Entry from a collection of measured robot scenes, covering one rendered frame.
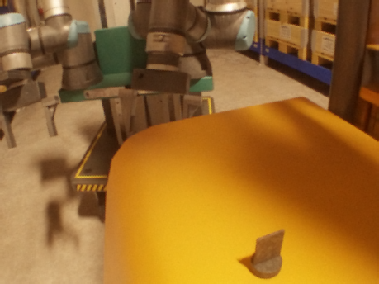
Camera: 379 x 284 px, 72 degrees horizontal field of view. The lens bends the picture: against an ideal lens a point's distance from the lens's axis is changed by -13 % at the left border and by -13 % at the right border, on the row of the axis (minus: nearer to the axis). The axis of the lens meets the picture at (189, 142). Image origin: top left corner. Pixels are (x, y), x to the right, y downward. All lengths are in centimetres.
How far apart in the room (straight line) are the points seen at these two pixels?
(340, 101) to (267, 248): 31
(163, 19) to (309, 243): 57
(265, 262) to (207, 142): 20
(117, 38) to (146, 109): 40
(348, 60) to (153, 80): 43
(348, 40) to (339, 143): 15
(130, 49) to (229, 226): 114
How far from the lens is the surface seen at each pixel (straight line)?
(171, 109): 144
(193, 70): 115
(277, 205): 29
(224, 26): 106
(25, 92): 82
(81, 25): 125
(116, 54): 135
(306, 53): 323
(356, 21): 45
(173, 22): 69
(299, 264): 24
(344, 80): 46
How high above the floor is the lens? 108
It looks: 30 degrees down
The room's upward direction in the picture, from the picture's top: 5 degrees counter-clockwise
